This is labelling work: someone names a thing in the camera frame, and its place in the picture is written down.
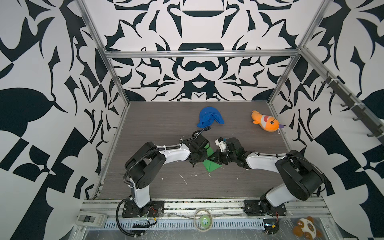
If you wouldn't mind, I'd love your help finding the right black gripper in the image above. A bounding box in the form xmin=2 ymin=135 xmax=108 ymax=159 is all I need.
xmin=208 ymin=149 xmax=238 ymax=165

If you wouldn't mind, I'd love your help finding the green square paper sheet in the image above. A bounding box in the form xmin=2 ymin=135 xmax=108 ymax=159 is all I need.
xmin=203 ymin=144 xmax=222 ymax=173

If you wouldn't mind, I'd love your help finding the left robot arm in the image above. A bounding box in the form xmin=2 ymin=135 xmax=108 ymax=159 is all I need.
xmin=123 ymin=134 xmax=210 ymax=209

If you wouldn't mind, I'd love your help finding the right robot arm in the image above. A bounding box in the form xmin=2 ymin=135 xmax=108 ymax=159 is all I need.
xmin=208 ymin=138 xmax=325 ymax=208

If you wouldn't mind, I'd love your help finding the blue crumpled cloth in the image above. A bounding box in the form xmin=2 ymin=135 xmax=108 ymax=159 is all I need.
xmin=197 ymin=107 xmax=225 ymax=129

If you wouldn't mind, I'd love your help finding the white tape roll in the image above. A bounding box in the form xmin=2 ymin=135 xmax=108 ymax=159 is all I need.
xmin=193 ymin=208 xmax=213 ymax=232

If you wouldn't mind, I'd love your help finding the orange fish plush toy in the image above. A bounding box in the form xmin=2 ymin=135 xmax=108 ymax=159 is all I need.
xmin=251 ymin=111 xmax=285 ymax=132

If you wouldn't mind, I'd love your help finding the small black electronics box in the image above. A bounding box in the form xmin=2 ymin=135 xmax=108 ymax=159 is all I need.
xmin=263 ymin=219 xmax=280 ymax=235

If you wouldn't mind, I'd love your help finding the brown white plush toy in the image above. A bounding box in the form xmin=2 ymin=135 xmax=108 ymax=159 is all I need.
xmin=293 ymin=216 xmax=323 ymax=240

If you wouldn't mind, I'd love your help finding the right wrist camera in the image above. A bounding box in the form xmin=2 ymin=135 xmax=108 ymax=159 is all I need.
xmin=215 ymin=138 xmax=228 ymax=152

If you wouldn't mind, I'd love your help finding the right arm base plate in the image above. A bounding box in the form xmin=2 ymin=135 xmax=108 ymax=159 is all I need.
xmin=244 ymin=200 xmax=287 ymax=217

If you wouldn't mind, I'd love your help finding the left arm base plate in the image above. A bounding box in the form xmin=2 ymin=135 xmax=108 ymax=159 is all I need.
xmin=122 ymin=201 xmax=165 ymax=218

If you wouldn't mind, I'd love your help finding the black base cable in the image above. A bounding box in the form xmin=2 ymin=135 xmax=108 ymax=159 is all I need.
xmin=115 ymin=198 xmax=158 ymax=238

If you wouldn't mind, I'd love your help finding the aluminium front rail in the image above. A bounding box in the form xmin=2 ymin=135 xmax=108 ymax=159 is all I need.
xmin=79 ymin=198 xmax=332 ymax=219

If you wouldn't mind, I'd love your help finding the black hook rail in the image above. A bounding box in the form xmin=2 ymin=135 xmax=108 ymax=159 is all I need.
xmin=320 ymin=71 xmax=384 ymax=145

